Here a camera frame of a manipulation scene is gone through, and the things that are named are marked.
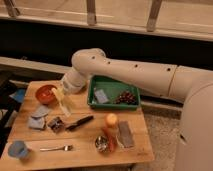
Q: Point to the blue plastic cup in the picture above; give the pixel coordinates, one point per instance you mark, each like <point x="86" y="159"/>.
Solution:
<point x="18" y="149"/>

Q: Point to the grey sponge block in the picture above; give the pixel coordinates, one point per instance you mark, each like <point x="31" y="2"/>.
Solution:
<point x="125" y="136"/>

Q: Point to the red bowl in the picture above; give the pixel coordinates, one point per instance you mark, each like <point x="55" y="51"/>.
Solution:
<point x="45" y="95"/>

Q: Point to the orange fruit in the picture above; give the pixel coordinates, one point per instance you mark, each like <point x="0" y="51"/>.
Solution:
<point x="111" y="120"/>

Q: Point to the small metal clip toy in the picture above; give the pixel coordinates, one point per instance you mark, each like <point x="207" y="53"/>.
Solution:
<point x="56" y="125"/>

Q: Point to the small metal cup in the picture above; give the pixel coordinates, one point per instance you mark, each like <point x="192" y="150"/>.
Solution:
<point x="101" y="144"/>

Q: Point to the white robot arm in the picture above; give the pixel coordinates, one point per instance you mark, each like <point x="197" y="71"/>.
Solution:
<point x="192" y="87"/>

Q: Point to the dark grape bunch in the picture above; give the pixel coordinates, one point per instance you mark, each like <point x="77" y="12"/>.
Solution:
<point x="126" y="97"/>

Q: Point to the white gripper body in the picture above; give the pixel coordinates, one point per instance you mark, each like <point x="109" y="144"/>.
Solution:
<point x="73" y="81"/>

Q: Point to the orange carrot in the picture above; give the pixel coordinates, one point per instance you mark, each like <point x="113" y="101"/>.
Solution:
<point x="111" y="139"/>

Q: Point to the yellow banana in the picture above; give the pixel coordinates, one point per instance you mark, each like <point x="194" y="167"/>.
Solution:
<point x="63" y="103"/>

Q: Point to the green plastic tray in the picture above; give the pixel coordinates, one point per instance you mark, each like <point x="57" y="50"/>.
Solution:
<point x="112" y="88"/>

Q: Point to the blue object at table edge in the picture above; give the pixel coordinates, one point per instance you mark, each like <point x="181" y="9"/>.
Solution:
<point x="19" y="95"/>

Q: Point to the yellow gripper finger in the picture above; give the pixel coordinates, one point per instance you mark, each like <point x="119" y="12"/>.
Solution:
<point x="54" y="90"/>

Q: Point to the blue grey cloth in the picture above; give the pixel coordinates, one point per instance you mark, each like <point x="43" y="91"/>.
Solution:
<point x="37" y="119"/>

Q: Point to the blue sponge in tray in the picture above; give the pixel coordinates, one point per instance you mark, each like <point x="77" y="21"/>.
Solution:
<point x="101" y="96"/>

